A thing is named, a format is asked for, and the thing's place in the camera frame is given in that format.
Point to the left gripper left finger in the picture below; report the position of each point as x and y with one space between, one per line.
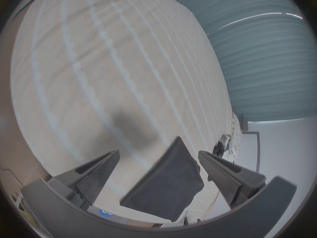
96 180

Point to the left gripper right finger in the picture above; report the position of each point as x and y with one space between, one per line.
220 175

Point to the black T-shirt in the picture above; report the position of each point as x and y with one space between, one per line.
168 182

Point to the pile of clothes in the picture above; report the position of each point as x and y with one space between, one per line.
225 139

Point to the bed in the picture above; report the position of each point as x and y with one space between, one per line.
99 71

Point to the black satin garment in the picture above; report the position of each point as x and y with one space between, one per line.
218 149

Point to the white printed pillow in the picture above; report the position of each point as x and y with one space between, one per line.
236 135

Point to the grey bedside table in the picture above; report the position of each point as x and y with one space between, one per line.
240 119

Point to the blue-green curtain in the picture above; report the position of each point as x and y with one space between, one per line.
267 71
235 6

